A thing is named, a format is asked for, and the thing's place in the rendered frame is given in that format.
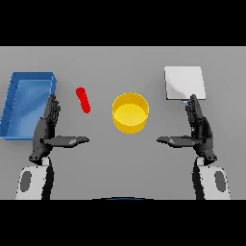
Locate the blue tray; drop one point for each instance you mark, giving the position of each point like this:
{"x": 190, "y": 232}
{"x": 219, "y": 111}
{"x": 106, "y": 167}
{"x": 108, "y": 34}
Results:
{"x": 27, "y": 105}

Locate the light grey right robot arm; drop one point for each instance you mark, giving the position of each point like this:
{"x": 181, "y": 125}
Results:
{"x": 211, "y": 181}

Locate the dark right robot hand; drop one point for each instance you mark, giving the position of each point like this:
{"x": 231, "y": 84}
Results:
{"x": 202, "y": 134}

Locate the dark left robot hand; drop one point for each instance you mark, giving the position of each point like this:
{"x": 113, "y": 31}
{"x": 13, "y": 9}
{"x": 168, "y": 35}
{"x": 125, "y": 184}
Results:
{"x": 44, "y": 134}

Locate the pale square measuring scale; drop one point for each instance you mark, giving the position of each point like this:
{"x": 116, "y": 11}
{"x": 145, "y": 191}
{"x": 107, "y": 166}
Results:
{"x": 184, "y": 82}

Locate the yellow bowl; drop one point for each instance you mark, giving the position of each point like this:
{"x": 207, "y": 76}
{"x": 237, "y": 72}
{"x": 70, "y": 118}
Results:
{"x": 130, "y": 112}

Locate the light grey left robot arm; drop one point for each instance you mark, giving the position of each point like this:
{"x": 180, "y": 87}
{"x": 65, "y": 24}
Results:
{"x": 34, "y": 181}

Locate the red beaker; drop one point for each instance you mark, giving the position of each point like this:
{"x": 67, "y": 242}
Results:
{"x": 83, "y": 100}

